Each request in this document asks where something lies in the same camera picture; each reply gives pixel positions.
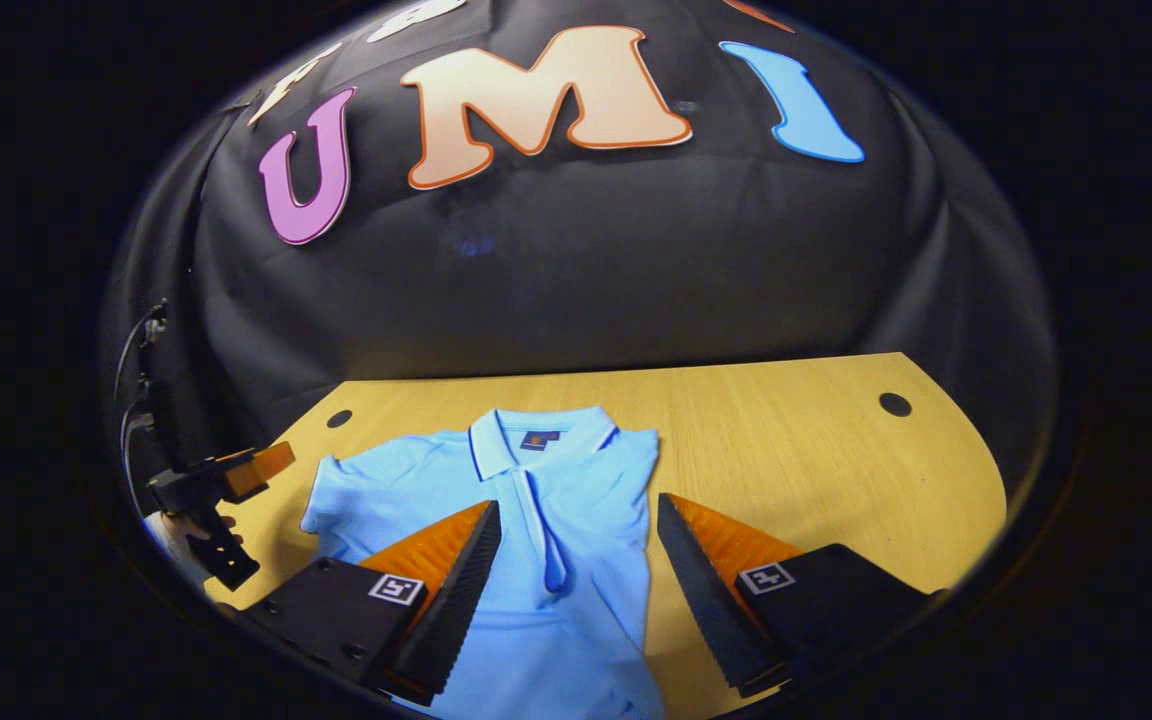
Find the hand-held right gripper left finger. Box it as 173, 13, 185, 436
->
236, 500, 503, 706

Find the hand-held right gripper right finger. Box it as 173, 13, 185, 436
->
656, 492, 947, 699

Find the light blue polo T-shirt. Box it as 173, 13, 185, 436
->
299, 404, 667, 720

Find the black backdrop cloth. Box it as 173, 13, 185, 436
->
101, 0, 1057, 481

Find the black stand with cables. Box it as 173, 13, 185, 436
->
114, 298, 184, 473

